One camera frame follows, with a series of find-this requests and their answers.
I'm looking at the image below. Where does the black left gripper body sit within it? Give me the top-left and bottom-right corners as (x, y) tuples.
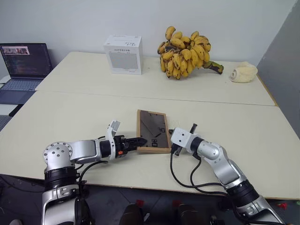
(114, 135), (132, 158)

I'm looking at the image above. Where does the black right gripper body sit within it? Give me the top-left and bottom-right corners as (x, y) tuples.
(170, 143), (182, 156)

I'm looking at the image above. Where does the wooden picture frame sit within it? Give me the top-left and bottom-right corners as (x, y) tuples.
(136, 109), (172, 156)

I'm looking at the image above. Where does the dark rounded shape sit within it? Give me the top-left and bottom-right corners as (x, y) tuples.
(121, 203), (144, 225)
(177, 204), (200, 225)

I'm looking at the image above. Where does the bunch of yellow bananas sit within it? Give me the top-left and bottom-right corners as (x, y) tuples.
(157, 25), (225, 81)

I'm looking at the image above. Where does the white cardboard box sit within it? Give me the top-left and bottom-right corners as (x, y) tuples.
(104, 34), (143, 75)

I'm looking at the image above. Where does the dark open laptop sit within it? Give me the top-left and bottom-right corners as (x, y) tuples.
(0, 43), (54, 105)

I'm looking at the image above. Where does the grey partition panel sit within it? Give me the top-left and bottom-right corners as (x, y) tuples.
(256, 0), (300, 141)

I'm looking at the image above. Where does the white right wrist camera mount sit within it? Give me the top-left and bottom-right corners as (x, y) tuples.
(170, 127), (197, 151)

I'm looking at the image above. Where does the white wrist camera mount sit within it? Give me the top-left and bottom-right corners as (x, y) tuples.
(170, 127), (197, 151)
(105, 120), (121, 161)

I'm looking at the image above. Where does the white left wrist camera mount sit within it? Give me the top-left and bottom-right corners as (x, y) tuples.
(105, 120), (121, 161)

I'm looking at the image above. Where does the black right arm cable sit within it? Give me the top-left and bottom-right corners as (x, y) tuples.
(169, 150), (227, 195)

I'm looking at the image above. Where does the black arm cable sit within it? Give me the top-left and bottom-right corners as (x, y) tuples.
(169, 150), (227, 195)
(74, 159), (111, 225)

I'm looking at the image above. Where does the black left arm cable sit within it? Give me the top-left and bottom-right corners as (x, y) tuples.
(74, 159), (111, 225)

